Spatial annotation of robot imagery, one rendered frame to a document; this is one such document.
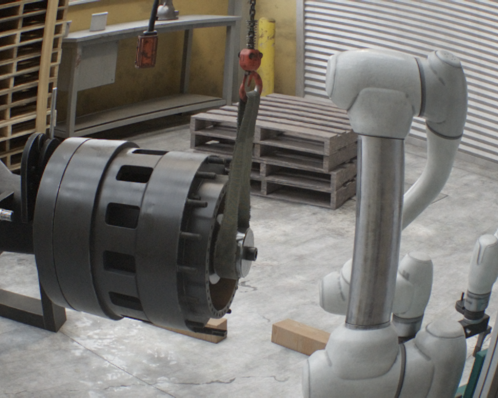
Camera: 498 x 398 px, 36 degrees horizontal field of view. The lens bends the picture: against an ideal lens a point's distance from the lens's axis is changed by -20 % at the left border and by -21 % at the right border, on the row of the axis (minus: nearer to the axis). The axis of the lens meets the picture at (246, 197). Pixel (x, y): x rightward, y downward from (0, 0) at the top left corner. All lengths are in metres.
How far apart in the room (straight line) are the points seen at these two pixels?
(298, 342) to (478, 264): 1.87
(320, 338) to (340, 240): 1.67
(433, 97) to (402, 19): 6.52
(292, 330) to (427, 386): 2.23
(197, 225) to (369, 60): 0.96
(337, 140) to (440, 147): 4.24
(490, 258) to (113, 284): 1.11
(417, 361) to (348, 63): 0.62
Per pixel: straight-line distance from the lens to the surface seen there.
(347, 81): 1.65
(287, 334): 3.96
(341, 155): 6.17
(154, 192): 2.47
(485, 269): 2.20
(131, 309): 2.58
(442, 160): 1.80
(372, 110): 1.65
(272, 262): 5.07
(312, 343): 3.87
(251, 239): 2.65
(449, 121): 1.73
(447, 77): 1.68
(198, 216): 2.47
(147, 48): 2.46
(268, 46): 8.82
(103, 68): 7.37
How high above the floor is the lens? 1.72
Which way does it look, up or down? 16 degrees down
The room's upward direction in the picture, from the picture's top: 2 degrees clockwise
